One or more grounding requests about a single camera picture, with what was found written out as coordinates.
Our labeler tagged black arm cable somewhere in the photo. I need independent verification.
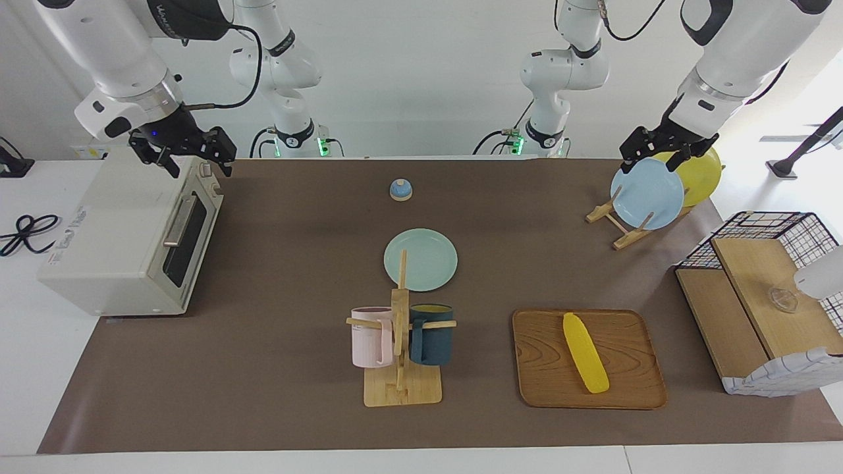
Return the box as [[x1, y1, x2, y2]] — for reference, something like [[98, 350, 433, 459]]
[[596, 0, 667, 44], [178, 20, 264, 109]]

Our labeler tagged pink mug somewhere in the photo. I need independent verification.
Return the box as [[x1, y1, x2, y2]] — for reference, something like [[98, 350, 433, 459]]
[[350, 307, 394, 368]]

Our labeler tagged wooden plate rack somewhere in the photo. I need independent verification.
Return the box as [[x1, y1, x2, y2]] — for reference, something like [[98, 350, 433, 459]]
[[586, 197, 695, 251]]

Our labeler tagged black looped cable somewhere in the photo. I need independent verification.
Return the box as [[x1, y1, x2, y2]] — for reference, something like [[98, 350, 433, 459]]
[[0, 214, 61, 257]]

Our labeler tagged small clear glass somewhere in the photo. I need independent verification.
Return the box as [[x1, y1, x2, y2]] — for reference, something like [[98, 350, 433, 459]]
[[767, 288, 799, 313]]

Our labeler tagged white rounded object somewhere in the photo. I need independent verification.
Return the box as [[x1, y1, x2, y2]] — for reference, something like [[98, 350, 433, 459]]
[[794, 245, 843, 300]]

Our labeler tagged light blue plate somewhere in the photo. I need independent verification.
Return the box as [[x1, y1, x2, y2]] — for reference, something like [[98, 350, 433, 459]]
[[611, 158, 686, 230]]

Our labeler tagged mint green plate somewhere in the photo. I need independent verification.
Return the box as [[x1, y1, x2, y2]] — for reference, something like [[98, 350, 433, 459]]
[[383, 228, 458, 292]]

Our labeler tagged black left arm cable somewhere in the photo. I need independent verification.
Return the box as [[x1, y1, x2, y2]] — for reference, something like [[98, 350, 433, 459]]
[[596, 0, 667, 44]]

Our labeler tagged black stand pole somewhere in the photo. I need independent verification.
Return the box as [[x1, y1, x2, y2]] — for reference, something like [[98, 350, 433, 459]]
[[766, 105, 843, 180]]

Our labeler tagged yellow corn cob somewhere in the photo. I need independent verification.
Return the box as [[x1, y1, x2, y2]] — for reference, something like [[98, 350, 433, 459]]
[[562, 313, 610, 394]]

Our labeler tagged black wire basket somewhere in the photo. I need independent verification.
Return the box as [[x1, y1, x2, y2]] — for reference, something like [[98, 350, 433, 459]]
[[678, 211, 843, 330]]

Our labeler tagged oven door with handle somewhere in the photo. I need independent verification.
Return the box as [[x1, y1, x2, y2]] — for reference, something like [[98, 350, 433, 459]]
[[148, 174, 225, 313]]

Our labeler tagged white checked cloth liner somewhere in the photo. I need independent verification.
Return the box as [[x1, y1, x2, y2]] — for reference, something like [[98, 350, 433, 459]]
[[721, 347, 843, 397]]

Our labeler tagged yellow plate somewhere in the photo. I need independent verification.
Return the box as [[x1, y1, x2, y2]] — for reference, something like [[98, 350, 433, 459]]
[[655, 146, 723, 207]]

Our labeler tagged wooden step shelf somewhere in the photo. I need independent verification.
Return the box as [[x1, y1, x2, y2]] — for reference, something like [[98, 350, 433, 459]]
[[676, 237, 843, 379]]

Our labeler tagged wooden tray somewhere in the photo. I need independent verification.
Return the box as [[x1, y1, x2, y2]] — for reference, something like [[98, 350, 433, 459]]
[[512, 309, 668, 410]]

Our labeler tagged white toaster oven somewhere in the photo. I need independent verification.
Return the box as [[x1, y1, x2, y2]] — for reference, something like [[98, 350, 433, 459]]
[[38, 156, 225, 318]]

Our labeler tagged wooden mug tree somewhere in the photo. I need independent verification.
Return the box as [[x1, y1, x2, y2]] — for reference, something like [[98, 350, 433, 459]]
[[346, 249, 457, 408]]

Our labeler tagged black base cable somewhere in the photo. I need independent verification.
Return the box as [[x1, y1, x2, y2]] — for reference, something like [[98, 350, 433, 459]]
[[249, 126, 277, 159], [473, 99, 535, 156]]

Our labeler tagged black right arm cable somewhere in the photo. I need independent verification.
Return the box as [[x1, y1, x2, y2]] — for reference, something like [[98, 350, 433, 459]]
[[178, 20, 264, 109]]

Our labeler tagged brown table mat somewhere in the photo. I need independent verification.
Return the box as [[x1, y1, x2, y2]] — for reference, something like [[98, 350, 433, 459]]
[[38, 158, 843, 455]]

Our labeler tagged dark blue mug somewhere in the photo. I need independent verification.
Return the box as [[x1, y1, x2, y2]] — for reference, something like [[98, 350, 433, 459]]
[[408, 303, 454, 366]]

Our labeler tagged black clamp base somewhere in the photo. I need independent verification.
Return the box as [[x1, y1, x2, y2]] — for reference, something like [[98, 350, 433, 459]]
[[0, 136, 35, 178]]

